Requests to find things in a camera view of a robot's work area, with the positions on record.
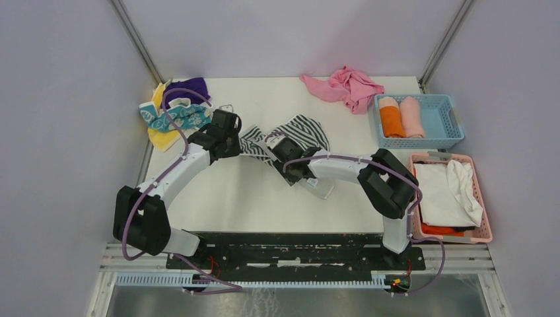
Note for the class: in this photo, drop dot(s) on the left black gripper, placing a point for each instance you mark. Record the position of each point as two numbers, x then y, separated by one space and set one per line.
236 149

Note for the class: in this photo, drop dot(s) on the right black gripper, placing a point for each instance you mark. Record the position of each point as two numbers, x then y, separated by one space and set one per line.
290 178

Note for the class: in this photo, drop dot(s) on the green white striped towel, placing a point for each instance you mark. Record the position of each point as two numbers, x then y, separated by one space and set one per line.
304 131

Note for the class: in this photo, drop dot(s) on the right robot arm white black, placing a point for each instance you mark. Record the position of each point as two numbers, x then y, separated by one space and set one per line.
389 186

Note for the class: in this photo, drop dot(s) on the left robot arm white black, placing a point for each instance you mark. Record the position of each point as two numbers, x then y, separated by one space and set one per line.
141 219

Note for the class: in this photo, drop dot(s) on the teal patterned towel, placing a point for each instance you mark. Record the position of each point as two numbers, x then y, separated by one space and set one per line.
182 114

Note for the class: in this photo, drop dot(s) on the purple towel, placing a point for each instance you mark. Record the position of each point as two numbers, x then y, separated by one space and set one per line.
194 89

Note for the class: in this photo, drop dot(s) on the yellow towel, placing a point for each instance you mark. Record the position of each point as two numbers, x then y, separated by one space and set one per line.
161 140

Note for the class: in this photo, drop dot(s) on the pink crumpled towel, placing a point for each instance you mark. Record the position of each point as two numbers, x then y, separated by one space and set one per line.
349 86

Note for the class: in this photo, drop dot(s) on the orange rolled towel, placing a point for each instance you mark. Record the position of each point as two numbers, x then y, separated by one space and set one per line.
391 118

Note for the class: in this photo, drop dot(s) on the blue plastic basket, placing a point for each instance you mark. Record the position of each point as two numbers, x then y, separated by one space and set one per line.
438 118

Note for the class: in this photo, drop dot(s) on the light pink rolled towel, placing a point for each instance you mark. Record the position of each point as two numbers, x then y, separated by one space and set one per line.
410 110

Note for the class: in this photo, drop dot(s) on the orange cloth in basket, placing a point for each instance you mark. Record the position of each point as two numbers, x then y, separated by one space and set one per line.
440 231

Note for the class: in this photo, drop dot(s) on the white cloth in basket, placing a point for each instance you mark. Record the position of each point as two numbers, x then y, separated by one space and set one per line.
448 194

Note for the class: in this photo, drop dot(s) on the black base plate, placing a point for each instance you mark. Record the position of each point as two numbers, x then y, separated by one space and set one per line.
300 257

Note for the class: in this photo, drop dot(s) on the blue slotted cable duct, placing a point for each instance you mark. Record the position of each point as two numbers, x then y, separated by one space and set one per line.
131 279

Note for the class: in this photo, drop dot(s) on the aluminium frame rails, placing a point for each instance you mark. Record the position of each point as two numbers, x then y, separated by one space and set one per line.
459 261

